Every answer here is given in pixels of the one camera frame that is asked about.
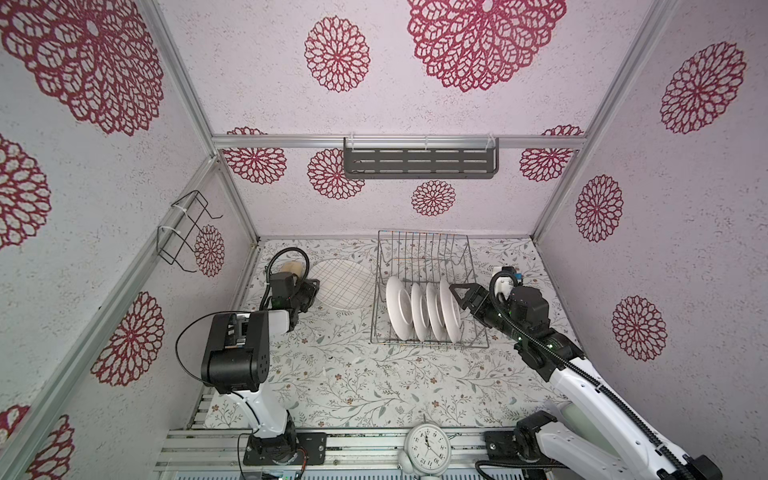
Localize white plate green red rim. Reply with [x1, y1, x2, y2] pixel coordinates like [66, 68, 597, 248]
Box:
[385, 276, 415, 341]

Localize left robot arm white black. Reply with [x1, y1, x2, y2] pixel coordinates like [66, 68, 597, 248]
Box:
[174, 246, 320, 467]

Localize black wire wall holder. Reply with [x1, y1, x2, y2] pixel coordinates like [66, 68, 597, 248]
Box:
[154, 189, 223, 274]

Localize metal base rail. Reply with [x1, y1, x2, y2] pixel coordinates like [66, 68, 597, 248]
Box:
[152, 427, 488, 478]

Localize dark grey wall shelf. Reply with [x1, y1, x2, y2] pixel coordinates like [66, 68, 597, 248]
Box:
[342, 137, 499, 180]

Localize cream plate blue grid lines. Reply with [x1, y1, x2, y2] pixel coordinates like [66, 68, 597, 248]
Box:
[309, 259, 375, 311]

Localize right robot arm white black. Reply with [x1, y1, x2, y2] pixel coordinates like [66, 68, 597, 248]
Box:
[440, 266, 723, 479]

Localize silver wire dish rack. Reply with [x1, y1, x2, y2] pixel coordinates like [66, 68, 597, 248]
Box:
[370, 230, 489, 349]

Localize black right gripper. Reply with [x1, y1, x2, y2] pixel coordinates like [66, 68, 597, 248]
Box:
[451, 282, 527, 348]

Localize white analog clock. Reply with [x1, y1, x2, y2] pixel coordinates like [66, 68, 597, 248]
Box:
[397, 421, 453, 479]

